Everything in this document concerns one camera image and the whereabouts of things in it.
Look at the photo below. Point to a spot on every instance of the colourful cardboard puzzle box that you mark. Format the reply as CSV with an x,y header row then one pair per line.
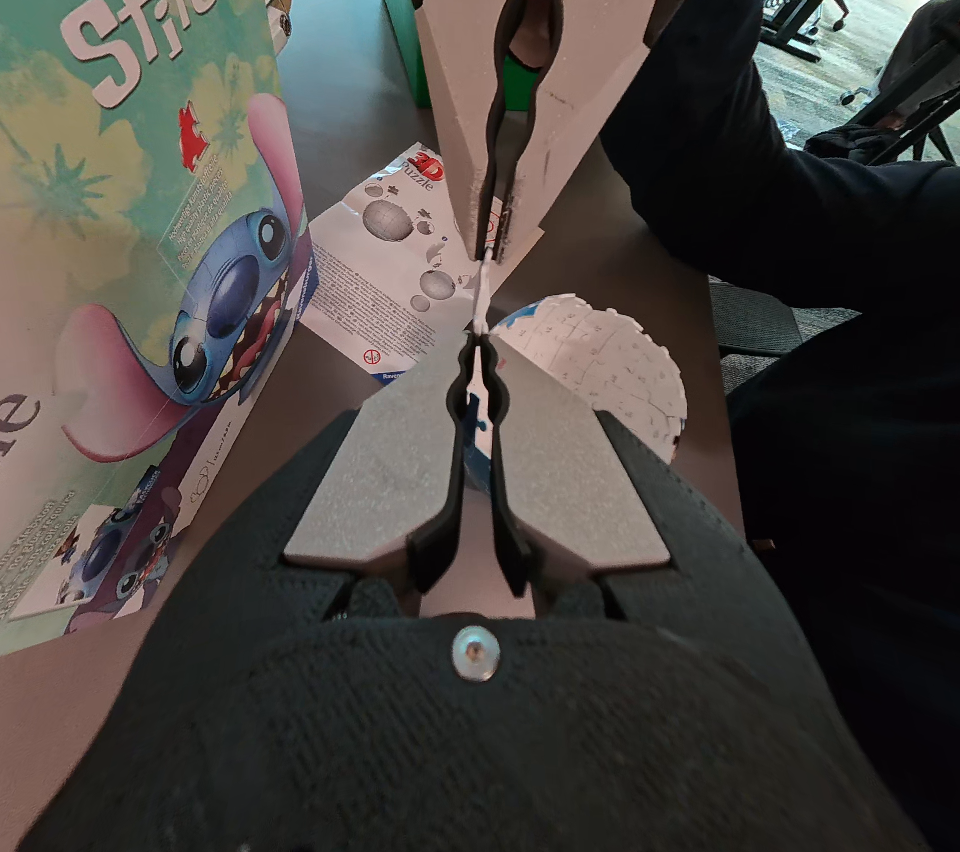
x,y
112,155

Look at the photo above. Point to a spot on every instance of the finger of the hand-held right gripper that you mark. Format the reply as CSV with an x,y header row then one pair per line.
x,y
457,42
600,42

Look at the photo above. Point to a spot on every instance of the green plastic bin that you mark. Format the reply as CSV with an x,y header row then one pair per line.
x,y
397,27

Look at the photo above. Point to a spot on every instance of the person's right forearm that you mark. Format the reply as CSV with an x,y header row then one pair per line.
x,y
750,192

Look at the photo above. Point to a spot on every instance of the partly built puzzle ball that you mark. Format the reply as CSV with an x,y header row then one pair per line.
x,y
600,365

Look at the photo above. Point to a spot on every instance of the person's dark clothing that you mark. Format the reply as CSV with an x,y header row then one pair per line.
x,y
862,492

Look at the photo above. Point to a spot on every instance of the white puzzle piece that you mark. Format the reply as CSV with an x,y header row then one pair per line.
x,y
482,297

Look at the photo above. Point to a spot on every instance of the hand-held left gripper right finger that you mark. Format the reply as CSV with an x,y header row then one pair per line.
x,y
577,492

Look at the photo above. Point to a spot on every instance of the grey mesh office chair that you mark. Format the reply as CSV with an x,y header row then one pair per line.
x,y
765,320

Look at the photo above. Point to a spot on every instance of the white paper leaflet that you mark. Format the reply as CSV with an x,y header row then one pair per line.
x,y
375,282

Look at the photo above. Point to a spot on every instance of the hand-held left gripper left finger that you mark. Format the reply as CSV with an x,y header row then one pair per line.
x,y
375,492

